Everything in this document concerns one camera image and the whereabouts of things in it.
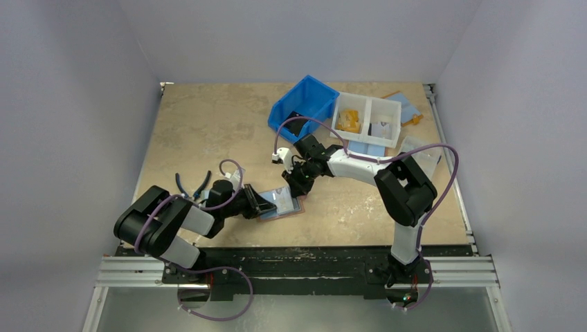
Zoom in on card in white tray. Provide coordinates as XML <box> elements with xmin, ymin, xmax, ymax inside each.
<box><xmin>368</xmin><ymin>122</ymin><xmax>393</xmax><ymax>140</ymax></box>

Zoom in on white divided plastic tray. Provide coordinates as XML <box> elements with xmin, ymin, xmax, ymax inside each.
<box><xmin>332</xmin><ymin>92</ymin><xmax>401</xmax><ymax>148</ymax></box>

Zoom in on white VIP card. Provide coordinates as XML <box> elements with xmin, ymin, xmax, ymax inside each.
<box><xmin>272</xmin><ymin>186</ymin><xmax>294</xmax><ymax>214</ymax></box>

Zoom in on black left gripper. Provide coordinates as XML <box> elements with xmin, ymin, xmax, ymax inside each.
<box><xmin>221</xmin><ymin>183</ymin><xmax>276</xmax><ymax>219</ymax></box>

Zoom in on orange card holder in tray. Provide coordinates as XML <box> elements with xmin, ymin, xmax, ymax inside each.
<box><xmin>335</xmin><ymin>109</ymin><xmax>361</xmax><ymax>133</ymax></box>

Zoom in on black card in blue bin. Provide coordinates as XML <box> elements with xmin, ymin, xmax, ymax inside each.
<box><xmin>284</xmin><ymin>111</ymin><xmax>307</xmax><ymax>138</ymax></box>

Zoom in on blue plastic bin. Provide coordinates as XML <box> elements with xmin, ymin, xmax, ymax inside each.
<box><xmin>268</xmin><ymin>75</ymin><xmax>339</xmax><ymax>143</ymax></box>

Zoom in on blue handled pliers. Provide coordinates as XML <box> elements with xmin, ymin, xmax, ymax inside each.
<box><xmin>174</xmin><ymin>170</ymin><xmax>212</xmax><ymax>201</ymax></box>

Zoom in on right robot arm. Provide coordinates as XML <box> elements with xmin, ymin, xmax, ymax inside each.
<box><xmin>271</xmin><ymin>134</ymin><xmax>437</xmax><ymax>282</ymax></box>

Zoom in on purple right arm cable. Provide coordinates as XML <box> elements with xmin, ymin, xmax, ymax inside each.
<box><xmin>273</xmin><ymin>116</ymin><xmax>460</xmax><ymax>313</ymax></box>

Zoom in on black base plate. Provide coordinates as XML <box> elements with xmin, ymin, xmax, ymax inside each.
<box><xmin>132</xmin><ymin>245</ymin><xmax>473</xmax><ymax>301</ymax></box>

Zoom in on clear plastic screw box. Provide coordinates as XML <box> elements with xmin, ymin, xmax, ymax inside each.
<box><xmin>399</xmin><ymin>136</ymin><xmax>442</xmax><ymax>180</ymax></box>

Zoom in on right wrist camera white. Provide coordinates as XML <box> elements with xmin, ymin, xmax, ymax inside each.
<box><xmin>271</xmin><ymin>147</ymin><xmax>294</xmax><ymax>174</ymax></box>

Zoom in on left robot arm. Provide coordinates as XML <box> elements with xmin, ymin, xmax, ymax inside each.
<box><xmin>114</xmin><ymin>180</ymin><xmax>277</xmax><ymax>283</ymax></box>

